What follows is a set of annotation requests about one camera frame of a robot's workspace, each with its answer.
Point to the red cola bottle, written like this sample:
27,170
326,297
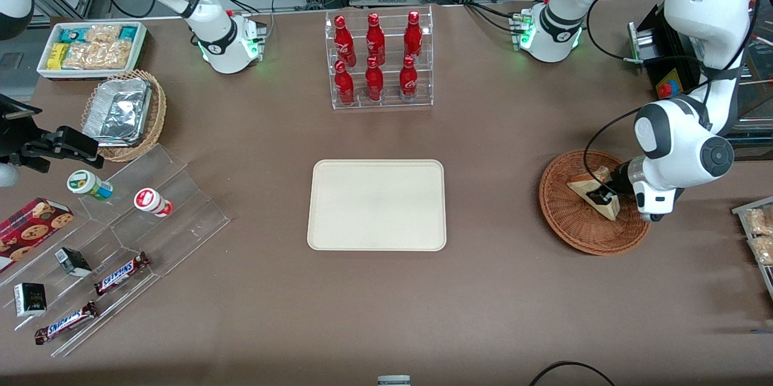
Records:
374,82
413,35
343,41
408,80
375,38
343,85

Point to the metal tray with snacks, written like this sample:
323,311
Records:
740,209

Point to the small clear cracker bag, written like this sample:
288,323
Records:
102,34

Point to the beige rectangular tray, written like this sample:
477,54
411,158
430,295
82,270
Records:
374,205

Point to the clear snack bag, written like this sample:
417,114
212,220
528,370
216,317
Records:
760,221
764,250

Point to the triangular sandwich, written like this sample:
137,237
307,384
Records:
583,188

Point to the clear acrylic stepped display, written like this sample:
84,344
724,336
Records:
181,217

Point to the red label yogurt bottle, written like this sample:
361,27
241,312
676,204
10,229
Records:
151,201

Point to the light wicker basket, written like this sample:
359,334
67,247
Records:
156,114

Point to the red cookie box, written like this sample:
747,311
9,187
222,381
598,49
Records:
30,232

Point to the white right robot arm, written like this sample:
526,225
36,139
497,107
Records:
211,41

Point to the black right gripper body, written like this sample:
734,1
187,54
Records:
13,139

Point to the clear acrylic bottle rack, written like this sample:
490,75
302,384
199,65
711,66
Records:
386,102

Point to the round brown wicker basket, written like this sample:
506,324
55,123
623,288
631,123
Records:
574,223

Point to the teal snack packet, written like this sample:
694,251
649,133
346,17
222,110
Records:
71,35
128,32

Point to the red emergency stop button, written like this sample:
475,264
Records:
664,89

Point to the green label yogurt bottle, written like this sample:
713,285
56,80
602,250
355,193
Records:
87,184

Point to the aluminium foil tray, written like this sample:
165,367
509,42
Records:
118,111

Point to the small grey device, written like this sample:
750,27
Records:
394,380

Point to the yellow snack packet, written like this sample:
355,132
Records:
57,56

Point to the black food warmer cabinet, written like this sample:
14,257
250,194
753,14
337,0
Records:
676,48

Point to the small black box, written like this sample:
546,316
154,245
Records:
72,261
30,299

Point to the white snack bin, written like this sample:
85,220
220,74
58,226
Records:
140,54

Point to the large clear cracker bag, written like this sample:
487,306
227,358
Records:
96,55

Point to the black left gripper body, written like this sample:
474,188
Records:
617,181

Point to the snickers chocolate bar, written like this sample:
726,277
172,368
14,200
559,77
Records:
65,323
121,273

